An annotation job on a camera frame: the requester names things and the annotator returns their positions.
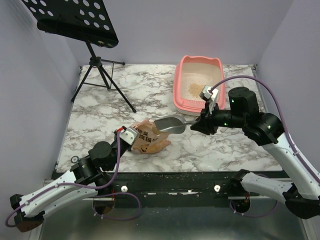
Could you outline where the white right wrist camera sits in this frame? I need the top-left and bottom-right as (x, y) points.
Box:
(199, 85), (219, 114)

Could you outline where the silver metal scoop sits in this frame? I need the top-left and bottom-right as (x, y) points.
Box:
(154, 115), (196, 134)

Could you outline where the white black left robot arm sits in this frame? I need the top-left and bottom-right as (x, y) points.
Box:
(5, 133), (135, 233)

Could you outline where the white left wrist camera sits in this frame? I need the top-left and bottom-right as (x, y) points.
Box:
(116, 126), (139, 152)

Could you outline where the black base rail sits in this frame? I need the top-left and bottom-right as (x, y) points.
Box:
(99, 169), (291, 208)

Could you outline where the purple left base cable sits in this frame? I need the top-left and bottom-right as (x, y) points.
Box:
(93, 191), (142, 221)

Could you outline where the tan cat litter pile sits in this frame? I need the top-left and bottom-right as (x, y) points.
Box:
(188, 83), (204, 99)

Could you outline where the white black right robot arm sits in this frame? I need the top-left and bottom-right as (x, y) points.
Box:
(190, 85), (320, 220)

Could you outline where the pink plastic litter box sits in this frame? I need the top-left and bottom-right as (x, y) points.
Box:
(173, 55), (224, 116)

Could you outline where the small round black disc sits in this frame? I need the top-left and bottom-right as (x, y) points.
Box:
(70, 155), (79, 164)

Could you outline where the beige cat litter bag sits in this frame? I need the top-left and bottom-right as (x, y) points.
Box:
(131, 118), (172, 154)

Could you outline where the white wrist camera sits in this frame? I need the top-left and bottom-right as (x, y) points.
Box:
(116, 126), (139, 152)
(199, 85), (219, 114)

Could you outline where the black perforated music stand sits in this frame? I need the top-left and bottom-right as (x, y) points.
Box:
(23, 0), (136, 113)

